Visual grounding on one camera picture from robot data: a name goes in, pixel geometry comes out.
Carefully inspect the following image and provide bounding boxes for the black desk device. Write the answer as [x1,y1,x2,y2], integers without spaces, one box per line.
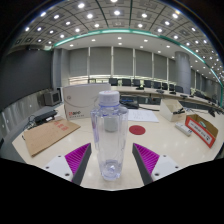
[119,95,140,110]

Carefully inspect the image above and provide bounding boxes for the white paper ream box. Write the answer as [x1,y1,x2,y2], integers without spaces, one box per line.
[62,82,112,121]

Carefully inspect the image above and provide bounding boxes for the group of ceiling lights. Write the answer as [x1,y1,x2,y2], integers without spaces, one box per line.
[14,0,224,78]

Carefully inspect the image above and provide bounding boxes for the flat round red coaster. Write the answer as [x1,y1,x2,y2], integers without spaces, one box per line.
[128,124,147,136]

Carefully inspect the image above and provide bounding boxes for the open brown cardboard box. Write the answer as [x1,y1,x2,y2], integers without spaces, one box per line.
[184,113,219,149]

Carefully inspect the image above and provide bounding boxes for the clear plastic water bottle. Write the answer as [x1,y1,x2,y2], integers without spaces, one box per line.
[90,90,130,182]

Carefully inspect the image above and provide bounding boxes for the row of black office chairs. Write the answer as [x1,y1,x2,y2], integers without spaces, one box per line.
[108,77,221,101]

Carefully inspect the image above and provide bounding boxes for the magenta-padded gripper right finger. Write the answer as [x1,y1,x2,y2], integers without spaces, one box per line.
[132,142,184,186]

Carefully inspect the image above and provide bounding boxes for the black marker pen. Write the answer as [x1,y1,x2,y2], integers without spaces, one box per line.
[173,107,186,115]

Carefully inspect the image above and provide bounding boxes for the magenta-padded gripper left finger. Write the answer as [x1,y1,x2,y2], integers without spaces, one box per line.
[42,142,92,186]

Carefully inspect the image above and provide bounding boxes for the grey box monitor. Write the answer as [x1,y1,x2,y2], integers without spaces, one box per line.
[43,89,62,107]

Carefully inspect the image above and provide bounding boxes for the white printed paper sheet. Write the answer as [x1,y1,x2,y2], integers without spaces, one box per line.
[127,108,160,123]

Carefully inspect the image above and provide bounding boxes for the brown paper envelope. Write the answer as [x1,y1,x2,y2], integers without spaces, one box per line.
[22,116,82,158]

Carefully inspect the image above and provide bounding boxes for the long curved conference desk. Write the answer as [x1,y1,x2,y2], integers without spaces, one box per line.
[111,85,223,111]

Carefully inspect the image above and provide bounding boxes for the open white cardboard box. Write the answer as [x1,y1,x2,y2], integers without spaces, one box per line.
[159,98,187,123]

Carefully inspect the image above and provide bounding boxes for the black power adapter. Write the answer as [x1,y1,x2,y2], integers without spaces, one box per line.
[33,109,58,126]

